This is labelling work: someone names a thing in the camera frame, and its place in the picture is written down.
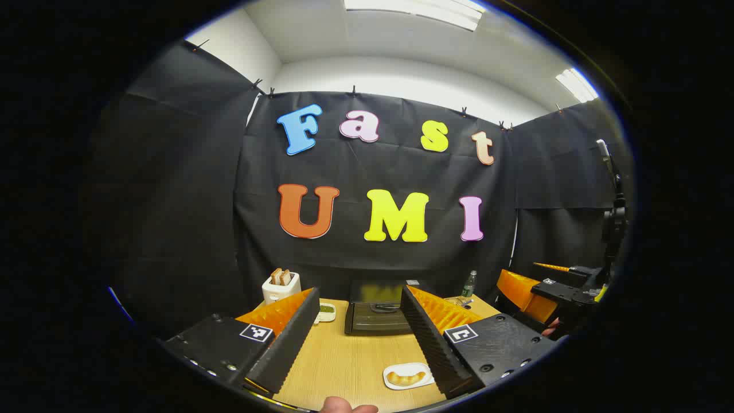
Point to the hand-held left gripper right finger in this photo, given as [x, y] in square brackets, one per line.
[430, 344]

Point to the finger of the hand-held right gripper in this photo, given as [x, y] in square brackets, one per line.
[524, 295]
[582, 271]

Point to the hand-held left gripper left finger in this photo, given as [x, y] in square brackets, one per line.
[287, 350]

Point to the twisted golden bread roll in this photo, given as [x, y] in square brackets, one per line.
[406, 378]

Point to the black electric oven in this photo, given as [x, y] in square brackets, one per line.
[375, 318]

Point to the white oval plate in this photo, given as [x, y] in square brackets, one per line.
[395, 367]

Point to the small white sauce dish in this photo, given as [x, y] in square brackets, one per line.
[327, 312]

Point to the clear plastic water bottle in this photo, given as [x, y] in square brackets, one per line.
[469, 285]

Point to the white toaster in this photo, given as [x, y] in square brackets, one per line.
[278, 293]

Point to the toast slice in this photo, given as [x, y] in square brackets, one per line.
[276, 276]
[286, 277]

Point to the small ceiling light panel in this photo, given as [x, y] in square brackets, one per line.
[576, 85]

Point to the black backdrop cloth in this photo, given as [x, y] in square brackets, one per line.
[355, 172]

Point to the long ceiling light panel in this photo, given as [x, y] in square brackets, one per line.
[418, 11]

